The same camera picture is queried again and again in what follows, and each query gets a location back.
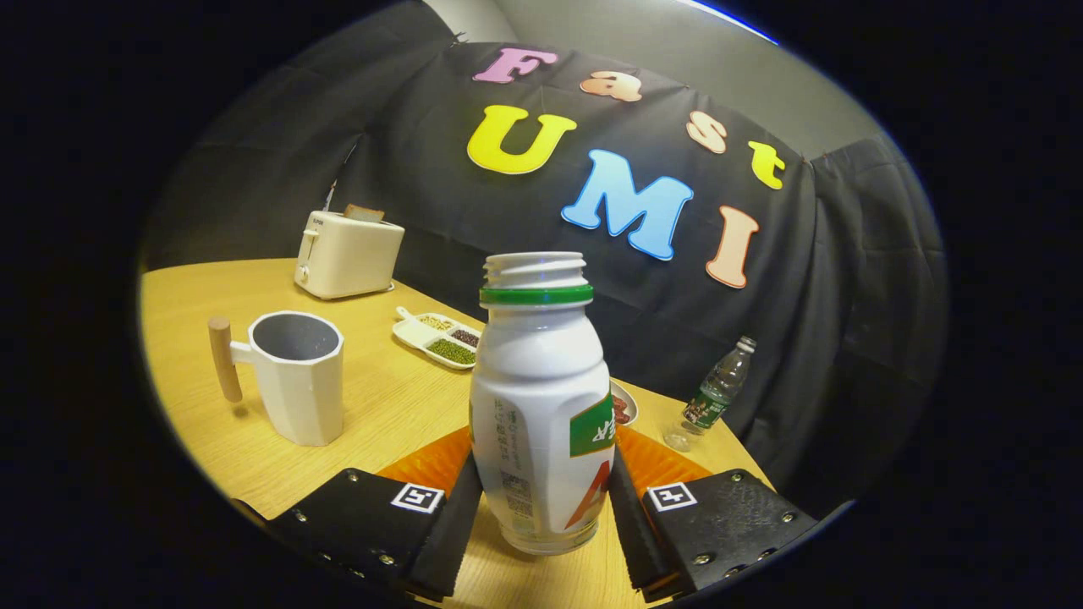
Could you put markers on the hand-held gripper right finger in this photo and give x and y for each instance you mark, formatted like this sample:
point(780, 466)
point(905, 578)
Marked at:
point(630, 533)

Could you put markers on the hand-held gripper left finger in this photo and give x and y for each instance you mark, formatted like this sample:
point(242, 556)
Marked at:
point(457, 533)

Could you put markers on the clear plastic water bottle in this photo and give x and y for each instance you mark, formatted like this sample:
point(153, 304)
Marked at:
point(715, 397)

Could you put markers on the red sausage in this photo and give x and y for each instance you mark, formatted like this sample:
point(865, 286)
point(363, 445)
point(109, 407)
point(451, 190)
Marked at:
point(621, 412)

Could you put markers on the white round plate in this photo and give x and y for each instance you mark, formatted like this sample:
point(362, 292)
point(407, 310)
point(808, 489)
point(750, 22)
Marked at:
point(630, 402)

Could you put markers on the wooden table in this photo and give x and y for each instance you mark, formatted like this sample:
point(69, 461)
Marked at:
point(381, 406)

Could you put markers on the white divided bean dish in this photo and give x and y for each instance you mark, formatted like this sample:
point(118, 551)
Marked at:
point(419, 331)

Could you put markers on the cream toaster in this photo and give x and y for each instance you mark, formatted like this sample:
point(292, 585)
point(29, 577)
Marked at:
point(351, 254)

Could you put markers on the black backdrop cloth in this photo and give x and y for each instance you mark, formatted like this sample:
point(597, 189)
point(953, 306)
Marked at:
point(457, 220)

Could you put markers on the toast slice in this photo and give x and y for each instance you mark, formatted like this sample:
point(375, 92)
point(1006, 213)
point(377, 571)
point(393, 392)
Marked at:
point(364, 213)

